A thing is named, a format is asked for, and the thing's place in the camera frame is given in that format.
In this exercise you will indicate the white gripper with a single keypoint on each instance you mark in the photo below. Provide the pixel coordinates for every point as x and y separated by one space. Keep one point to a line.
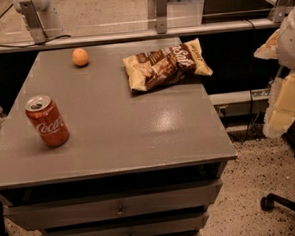
292 44

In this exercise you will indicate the red coke can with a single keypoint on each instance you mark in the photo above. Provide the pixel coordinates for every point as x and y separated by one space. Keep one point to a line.
44 114

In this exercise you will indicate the lower grey metal beam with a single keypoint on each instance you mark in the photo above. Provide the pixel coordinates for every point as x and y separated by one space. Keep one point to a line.
240 102

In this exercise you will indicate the black office chair base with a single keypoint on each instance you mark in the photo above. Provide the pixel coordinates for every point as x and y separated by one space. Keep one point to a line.
267 202

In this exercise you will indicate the yellow brown chip bag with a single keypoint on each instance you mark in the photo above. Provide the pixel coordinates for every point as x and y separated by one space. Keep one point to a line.
166 66

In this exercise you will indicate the grey drawer cabinet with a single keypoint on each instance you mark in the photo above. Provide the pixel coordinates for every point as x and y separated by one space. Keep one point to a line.
117 141

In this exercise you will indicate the orange fruit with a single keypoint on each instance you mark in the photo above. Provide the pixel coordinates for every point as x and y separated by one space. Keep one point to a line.
80 57

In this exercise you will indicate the top grey drawer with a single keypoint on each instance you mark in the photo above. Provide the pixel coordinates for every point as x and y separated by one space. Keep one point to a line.
114 205

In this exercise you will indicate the grey drawer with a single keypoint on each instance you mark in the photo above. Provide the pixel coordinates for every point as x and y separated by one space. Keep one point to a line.
114 205
177 223

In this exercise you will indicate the grey metal rail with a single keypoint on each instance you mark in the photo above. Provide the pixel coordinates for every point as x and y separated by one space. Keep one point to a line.
90 40

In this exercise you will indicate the right metal bracket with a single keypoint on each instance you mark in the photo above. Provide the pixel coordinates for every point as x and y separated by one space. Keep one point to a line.
278 12

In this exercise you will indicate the metal bracket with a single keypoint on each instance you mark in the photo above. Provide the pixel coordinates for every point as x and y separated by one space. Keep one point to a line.
161 14
32 20
278 12

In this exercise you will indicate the middle metal bracket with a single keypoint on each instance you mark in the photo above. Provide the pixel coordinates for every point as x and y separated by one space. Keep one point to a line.
161 14

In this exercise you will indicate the left metal bracket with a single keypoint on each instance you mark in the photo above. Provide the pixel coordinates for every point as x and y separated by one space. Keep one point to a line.
32 20

